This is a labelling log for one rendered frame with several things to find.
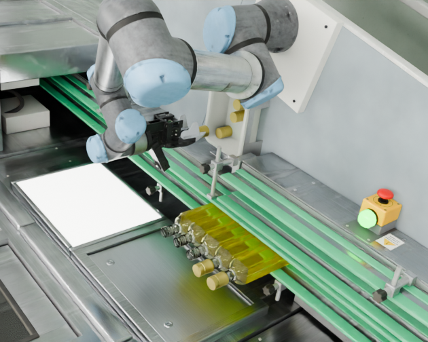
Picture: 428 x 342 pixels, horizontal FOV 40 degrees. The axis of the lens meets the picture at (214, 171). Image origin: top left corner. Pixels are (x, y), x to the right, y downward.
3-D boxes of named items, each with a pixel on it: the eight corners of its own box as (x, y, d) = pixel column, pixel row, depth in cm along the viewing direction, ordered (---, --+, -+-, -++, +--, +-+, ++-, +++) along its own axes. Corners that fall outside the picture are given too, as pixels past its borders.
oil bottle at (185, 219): (227, 210, 177) (170, 231, 164) (229, 195, 174) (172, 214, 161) (240, 220, 173) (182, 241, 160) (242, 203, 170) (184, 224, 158)
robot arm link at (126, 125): (109, 97, 140) (93, 117, 149) (126, 138, 139) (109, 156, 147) (136, 92, 145) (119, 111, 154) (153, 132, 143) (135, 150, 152)
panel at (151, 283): (100, 165, 214) (9, 188, 194) (100, 158, 213) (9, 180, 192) (268, 313, 157) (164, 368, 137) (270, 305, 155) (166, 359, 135)
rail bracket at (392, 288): (403, 275, 132) (367, 296, 124) (412, 250, 128) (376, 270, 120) (418, 286, 130) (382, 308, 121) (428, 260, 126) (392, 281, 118)
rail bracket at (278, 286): (291, 285, 162) (257, 302, 154) (296, 266, 159) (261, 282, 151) (301, 293, 160) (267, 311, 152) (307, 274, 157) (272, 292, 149)
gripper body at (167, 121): (185, 120, 162) (150, 127, 155) (183, 147, 166) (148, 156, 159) (169, 110, 167) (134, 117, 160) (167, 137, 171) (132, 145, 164)
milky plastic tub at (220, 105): (223, 134, 190) (202, 138, 185) (233, 68, 179) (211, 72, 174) (259, 157, 179) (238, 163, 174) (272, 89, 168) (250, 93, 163)
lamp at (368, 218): (361, 220, 145) (353, 223, 143) (365, 205, 142) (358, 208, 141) (375, 229, 142) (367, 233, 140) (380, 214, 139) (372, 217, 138)
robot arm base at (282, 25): (266, -14, 157) (239, -12, 151) (305, 8, 149) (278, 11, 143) (253, 38, 166) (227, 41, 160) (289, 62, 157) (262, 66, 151)
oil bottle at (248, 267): (280, 251, 162) (223, 277, 149) (284, 235, 159) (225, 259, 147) (295, 262, 158) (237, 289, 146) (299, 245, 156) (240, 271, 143)
